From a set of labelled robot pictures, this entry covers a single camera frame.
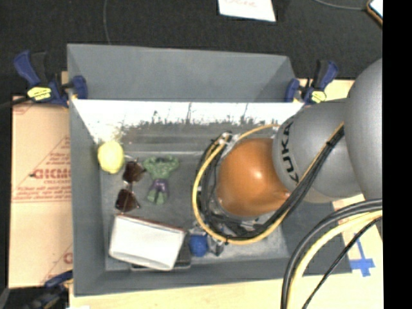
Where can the white box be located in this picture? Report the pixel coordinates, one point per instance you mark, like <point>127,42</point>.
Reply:
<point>145,241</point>

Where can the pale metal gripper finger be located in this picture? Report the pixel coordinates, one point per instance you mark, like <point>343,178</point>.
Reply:
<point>215,246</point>

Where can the green toy figure purple trousers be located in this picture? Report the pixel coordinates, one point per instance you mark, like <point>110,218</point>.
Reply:
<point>160,169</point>

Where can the dark brown sunglasses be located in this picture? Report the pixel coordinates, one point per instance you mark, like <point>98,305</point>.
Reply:
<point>127,200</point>

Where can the blue round toy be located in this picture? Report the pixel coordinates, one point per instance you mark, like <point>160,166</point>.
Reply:
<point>197,245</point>

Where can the brown cardboard board red print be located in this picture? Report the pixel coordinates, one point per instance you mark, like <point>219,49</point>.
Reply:
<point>38,140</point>

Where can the grey metal bin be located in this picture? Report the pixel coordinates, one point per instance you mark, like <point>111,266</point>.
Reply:
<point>180,76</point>

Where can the yellow lemon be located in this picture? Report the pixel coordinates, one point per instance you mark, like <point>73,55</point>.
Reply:
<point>110,157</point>

